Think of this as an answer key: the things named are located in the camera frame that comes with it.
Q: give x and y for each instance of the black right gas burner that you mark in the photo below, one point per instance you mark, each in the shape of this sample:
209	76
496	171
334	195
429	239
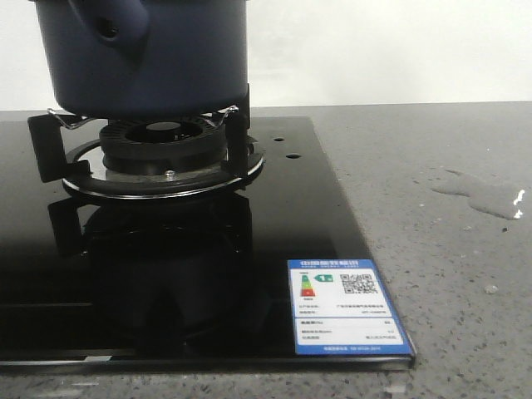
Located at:
153	147

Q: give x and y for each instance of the black glass gas stove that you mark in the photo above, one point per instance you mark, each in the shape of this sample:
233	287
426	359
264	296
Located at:
197	284

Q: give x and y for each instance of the dark blue cooking pot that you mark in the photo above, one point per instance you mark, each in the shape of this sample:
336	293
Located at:
145	59

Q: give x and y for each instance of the blue energy label sticker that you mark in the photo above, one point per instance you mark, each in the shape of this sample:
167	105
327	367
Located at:
341	307

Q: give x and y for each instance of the black right pot support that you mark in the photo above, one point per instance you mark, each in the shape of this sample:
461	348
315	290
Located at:
83	173

